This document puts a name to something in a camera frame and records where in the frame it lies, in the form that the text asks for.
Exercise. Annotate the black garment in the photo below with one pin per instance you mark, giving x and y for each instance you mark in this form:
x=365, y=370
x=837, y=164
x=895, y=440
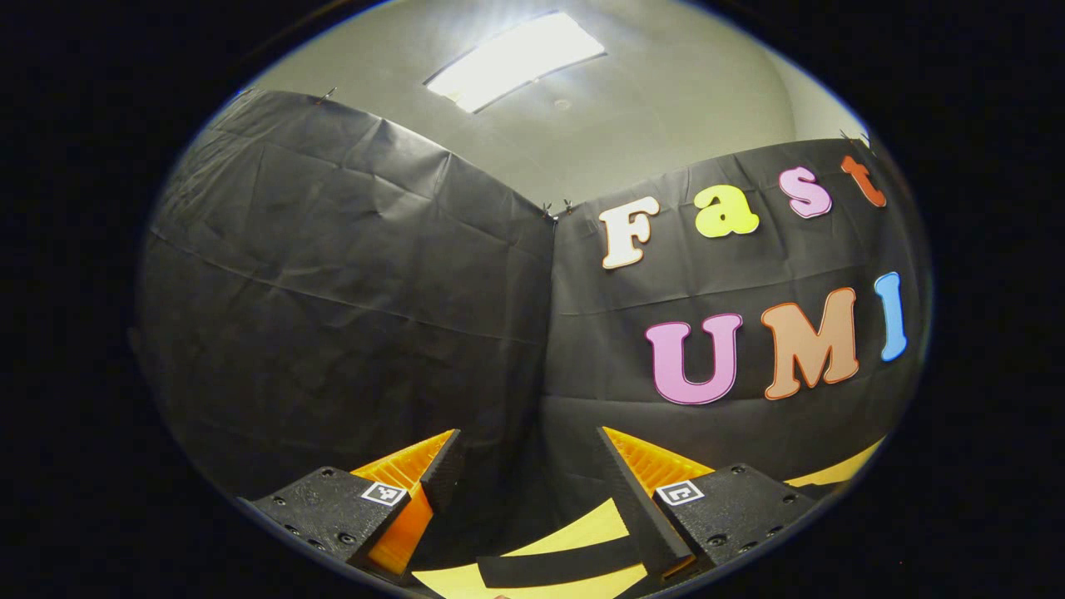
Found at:
x=549, y=566

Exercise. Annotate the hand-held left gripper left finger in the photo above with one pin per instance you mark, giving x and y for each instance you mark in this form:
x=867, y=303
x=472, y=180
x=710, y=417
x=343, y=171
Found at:
x=445, y=474

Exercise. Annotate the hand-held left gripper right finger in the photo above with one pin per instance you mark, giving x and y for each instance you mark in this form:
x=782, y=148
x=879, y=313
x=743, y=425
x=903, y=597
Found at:
x=641, y=516

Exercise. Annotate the ceiling light panel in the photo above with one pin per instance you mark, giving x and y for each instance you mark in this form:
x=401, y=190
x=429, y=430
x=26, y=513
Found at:
x=512, y=60

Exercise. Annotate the black backdrop cloth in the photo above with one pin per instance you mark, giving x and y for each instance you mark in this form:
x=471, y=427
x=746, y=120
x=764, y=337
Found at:
x=349, y=316

